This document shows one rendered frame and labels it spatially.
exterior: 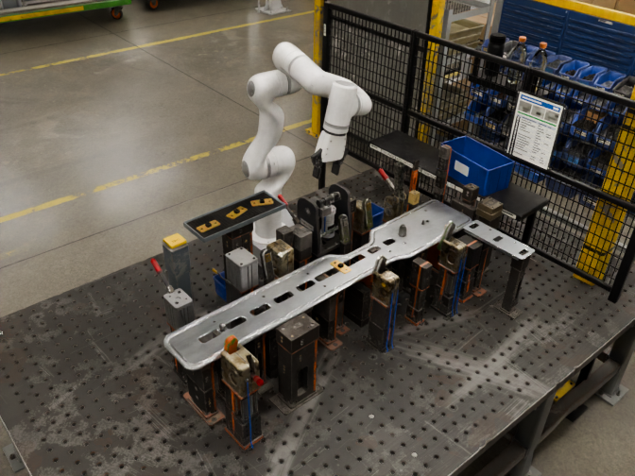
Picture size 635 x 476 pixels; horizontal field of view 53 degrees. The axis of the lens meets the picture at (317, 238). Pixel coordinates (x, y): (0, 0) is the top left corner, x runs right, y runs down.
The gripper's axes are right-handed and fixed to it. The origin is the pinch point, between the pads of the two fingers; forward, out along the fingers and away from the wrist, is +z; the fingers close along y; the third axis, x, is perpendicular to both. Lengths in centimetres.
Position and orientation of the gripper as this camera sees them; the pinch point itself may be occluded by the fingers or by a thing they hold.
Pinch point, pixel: (325, 173)
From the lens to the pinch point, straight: 218.3
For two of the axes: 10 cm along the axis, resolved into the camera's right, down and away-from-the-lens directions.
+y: -7.1, 2.1, -6.7
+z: -1.9, 8.6, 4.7
